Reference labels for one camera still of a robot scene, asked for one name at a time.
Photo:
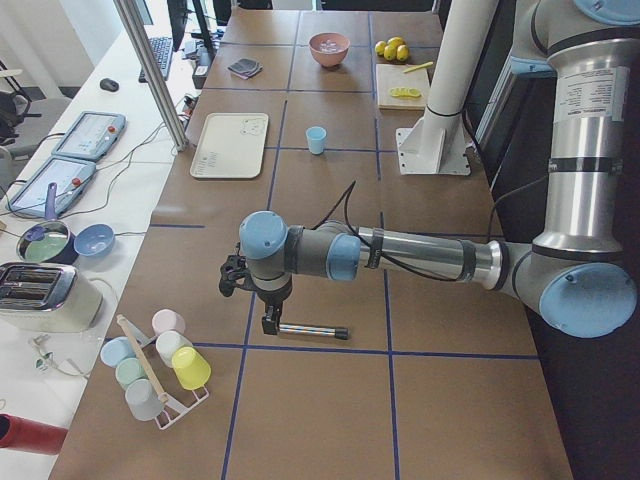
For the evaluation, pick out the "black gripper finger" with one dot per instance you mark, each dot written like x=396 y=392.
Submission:
x=271 y=321

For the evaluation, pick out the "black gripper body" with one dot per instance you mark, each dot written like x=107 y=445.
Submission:
x=270 y=297

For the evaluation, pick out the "steel muddler with black tip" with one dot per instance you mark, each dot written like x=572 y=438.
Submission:
x=340 y=333

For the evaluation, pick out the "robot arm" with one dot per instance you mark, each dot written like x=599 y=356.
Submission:
x=570 y=273

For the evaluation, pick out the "yellow cup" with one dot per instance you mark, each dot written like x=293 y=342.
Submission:
x=191 y=368

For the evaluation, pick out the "white cup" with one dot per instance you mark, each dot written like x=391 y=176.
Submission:
x=169 y=342

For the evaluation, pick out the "pink cup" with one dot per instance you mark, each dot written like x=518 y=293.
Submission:
x=166 y=320

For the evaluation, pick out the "white cup rack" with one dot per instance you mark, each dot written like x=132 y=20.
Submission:
x=174 y=408

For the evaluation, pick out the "green cup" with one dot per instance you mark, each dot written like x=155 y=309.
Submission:
x=128 y=371

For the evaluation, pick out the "grey cup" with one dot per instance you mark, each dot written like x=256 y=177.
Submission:
x=142 y=400

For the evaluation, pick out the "blue cup on rack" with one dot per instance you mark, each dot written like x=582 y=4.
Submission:
x=115 y=351

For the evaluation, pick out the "light blue plastic cup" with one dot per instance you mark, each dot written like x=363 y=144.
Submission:
x=316 y=139

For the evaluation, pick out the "pink bowl of ice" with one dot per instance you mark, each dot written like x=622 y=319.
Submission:
x=329 y=49

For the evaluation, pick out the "cream bear tray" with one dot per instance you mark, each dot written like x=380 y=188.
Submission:
x=231 y=146

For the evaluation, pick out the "blue bowl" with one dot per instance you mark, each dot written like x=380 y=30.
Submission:
x=94 y=241

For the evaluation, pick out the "cream toaster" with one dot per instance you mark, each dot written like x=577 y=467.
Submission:
x=51 y=298

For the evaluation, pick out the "grey folded cloth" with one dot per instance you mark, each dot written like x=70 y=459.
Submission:
x=245 y=68

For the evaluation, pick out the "blue saucepan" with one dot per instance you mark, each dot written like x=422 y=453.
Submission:
x=50 y=241

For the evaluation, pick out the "near teach pendant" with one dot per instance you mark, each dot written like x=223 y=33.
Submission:
x=70 y=175

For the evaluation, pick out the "teach pendant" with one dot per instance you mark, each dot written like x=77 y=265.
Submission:
x=91 y=136
x=70 y=175

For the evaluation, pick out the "lemon slices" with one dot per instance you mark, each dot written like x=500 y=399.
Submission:
x=405 y=92

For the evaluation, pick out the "far teach pendant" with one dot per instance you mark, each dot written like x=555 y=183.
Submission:
x=91 y=136

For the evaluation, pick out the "wooden cutting board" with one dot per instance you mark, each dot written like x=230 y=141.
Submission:
x=389 y=76

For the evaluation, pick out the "black computer mouse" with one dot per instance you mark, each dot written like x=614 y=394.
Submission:
x=109 y=85

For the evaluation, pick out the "black keyboard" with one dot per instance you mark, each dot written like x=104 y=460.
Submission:
x=162 y=48

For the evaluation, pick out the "yellow knife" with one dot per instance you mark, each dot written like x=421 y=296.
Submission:
x=418 y=67

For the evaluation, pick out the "red cylinder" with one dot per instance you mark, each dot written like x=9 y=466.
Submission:
x=26 y=435

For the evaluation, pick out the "yellow lemons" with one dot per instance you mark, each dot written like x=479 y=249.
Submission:
x=395 y=49

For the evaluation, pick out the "white camera pole mount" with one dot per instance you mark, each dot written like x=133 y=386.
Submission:
x=435 y=145

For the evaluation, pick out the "aluminium frame post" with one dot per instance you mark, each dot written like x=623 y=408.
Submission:
x=132 y=22

